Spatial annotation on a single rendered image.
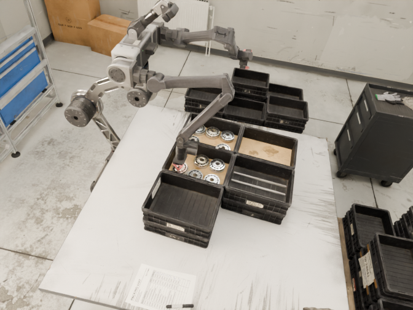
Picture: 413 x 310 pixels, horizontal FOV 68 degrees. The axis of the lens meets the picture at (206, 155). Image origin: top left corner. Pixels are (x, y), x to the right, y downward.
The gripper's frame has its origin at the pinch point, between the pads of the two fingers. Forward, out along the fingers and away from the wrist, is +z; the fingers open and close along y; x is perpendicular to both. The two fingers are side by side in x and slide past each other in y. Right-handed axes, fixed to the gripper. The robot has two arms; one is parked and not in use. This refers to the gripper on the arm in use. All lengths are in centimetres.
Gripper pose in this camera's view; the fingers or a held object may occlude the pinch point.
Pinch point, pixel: (179, 166)
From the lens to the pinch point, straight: 195.4
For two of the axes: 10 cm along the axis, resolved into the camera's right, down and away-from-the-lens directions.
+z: -1.1, 6.7, 7.3
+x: -9.6, -2.7, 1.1
